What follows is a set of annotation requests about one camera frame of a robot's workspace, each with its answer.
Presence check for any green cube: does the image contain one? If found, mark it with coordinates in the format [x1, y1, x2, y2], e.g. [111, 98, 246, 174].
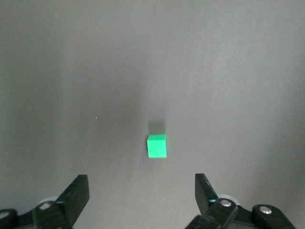
[146, 134, 167, 159]

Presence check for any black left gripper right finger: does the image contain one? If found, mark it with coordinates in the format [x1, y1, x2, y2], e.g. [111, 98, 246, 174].
[188, 173, 239, 229]

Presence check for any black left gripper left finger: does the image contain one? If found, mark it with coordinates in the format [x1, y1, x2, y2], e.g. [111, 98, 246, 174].
[31, 174, 90, 229]

